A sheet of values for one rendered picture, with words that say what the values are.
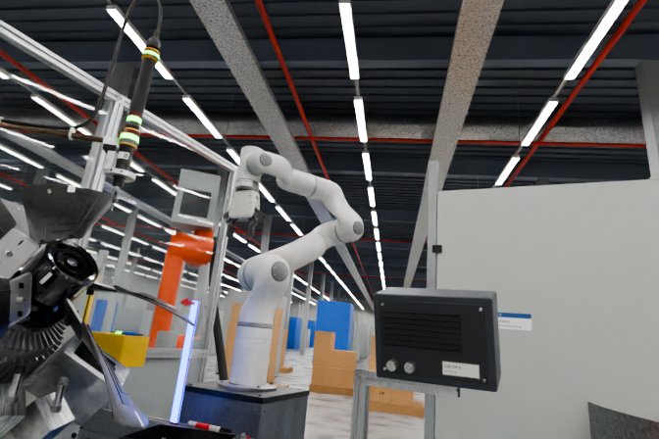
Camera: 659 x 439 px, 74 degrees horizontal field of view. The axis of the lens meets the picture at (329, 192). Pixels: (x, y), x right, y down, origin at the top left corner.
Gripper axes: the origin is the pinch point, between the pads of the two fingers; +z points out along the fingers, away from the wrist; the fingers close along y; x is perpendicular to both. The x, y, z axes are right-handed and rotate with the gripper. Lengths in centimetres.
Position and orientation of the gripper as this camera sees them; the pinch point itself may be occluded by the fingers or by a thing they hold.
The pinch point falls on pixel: (239, 233)
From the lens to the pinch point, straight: 153.7
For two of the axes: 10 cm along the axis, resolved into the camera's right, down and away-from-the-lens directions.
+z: -0.9, 9.5, -3.1
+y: -9.0, 0.6, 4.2
